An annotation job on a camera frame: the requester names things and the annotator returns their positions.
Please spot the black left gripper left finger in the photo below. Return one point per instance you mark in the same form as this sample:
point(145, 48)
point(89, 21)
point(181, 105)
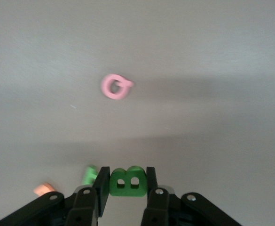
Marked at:
point(83, 207)

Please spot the brown table cover sheet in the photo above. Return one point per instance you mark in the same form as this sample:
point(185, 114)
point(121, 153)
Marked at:
point(198, 58)

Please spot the green letter B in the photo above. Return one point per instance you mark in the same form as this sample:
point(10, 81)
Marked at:
point(127, 191)

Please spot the pink letter Q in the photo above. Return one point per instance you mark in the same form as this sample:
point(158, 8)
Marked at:
point(105, 87)

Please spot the green letter q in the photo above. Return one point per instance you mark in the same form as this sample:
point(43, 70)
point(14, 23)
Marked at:
point(90, 175)

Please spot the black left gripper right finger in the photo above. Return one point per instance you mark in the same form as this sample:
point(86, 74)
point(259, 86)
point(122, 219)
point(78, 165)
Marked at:
point(156, 207)

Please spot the orange letter E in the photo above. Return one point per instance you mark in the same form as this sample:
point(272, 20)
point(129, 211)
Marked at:
point(43, 188)

